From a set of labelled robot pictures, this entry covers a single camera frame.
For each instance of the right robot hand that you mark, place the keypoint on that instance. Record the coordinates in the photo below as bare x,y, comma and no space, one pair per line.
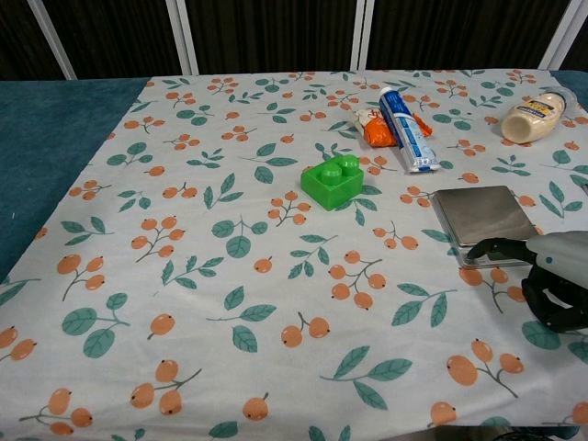
556,255

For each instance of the silver digital kitchen scale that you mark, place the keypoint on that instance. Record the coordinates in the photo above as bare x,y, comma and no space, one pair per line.
482,211

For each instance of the green toy brick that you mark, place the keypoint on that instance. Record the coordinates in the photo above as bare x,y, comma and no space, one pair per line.
331,190

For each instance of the cream mayonnaise squeeze bottle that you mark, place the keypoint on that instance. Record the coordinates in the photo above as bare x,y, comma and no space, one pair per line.
528,120

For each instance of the blue white toothpaste tube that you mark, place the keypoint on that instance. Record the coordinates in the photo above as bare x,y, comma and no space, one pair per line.
406,124

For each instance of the orange white snack packet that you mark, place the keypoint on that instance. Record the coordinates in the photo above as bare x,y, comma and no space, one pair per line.
379,134

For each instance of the floral print tablecloth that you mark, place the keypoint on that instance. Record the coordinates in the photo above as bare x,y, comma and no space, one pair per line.
229,275

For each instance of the white metal frame post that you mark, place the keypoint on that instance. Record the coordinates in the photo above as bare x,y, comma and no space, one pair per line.
53,37
181,37
363,32
562,37

